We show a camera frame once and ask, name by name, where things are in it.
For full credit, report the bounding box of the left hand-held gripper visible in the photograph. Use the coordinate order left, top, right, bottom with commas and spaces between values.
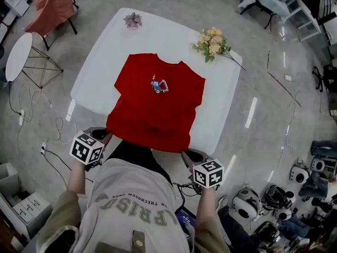
68, 126, 114, 171

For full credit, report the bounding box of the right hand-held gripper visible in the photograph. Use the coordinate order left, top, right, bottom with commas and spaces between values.
181, 148, 225, 194

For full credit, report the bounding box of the red t-shirt with print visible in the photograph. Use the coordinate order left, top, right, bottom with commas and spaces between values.
106, 53, 206, 154

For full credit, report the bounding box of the person's left forearm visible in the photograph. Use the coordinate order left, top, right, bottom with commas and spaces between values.
67, 159, 92, 194

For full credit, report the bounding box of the person's right forearm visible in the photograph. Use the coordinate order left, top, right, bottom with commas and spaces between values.
196, 187, 218, 229

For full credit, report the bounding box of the black device with blue screen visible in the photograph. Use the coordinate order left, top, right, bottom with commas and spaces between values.
175, 207, 197, 228

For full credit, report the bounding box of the white round helmet device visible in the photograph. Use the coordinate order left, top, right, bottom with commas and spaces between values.
289, 164, 311, 184
232, 188, 262, 219

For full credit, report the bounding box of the small white drawer organizer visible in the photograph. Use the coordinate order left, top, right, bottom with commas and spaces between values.
13, 192, 53, 224

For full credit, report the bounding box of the white open storage bin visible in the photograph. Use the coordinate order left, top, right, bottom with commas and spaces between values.
0, 162, 19, 193

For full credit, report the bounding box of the white oval side table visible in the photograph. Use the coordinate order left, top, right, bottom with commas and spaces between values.
5, 32, 64, 89

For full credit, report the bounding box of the yellow artificial flower bouquet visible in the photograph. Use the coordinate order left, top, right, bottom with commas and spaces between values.
189, 28, 246, 71

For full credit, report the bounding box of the pink artificial flower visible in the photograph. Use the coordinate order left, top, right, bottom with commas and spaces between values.
123, 12, 143, 29

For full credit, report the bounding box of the pink armchair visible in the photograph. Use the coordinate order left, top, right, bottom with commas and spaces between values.
25, 0, 79, 51

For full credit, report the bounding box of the black office chair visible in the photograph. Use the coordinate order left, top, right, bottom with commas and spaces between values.
312, 64, 337, 92

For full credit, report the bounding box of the white filing cabinet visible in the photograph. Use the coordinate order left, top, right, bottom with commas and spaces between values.
4, 0, 29, 17

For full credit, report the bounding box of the white glass-door cabinet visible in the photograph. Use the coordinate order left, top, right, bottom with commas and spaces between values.
285, 0, 322, 42

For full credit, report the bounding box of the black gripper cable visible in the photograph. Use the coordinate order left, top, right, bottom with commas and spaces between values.
172, 182, 203, 197

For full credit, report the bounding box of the black headset with cables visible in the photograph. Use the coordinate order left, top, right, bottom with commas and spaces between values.
263, 184, 296, 220

